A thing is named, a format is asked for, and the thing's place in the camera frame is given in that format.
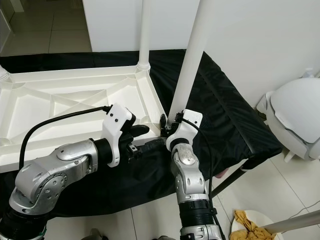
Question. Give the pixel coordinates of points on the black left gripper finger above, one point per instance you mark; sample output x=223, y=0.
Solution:
x=154, y=146
x=140, y=130

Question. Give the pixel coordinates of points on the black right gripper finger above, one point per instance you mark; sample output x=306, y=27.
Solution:
x=163, y=122

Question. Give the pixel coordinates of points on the white plastic table leg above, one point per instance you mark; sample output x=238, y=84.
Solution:
x=144, y=35
x=5, y=75
x=195, y=50

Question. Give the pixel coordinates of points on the white plastic table top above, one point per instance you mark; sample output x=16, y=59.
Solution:
x=50, y=112

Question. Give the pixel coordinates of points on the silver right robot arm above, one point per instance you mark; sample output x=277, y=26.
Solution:
x=190, y=175

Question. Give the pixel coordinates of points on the black tablecloth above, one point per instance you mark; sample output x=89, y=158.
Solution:
x=235, y=110

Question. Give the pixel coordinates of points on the black metal table leg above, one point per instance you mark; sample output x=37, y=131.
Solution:
x=230, y=179

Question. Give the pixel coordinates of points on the silver robot right leg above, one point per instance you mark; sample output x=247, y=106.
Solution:
x=163, y=237

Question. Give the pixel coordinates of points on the silver robot leg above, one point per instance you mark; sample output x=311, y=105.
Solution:
x=163, y=237
x=95, y=235

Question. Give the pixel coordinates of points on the silver robot left leg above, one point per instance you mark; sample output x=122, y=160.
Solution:
x=95, y=235

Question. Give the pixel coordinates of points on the yellow crumpled cloth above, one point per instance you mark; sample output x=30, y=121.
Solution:
x=250, y=227

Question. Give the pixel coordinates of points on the grey metal pole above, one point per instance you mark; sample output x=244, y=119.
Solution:
x=295, y=221

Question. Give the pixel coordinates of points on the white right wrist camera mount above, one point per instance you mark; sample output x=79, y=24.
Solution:
x=187, y=127

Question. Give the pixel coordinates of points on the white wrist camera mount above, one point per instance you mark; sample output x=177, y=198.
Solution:
x=187, y=127
x=119, y=122

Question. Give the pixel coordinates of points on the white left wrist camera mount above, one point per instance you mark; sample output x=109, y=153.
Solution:
x=119, y=122

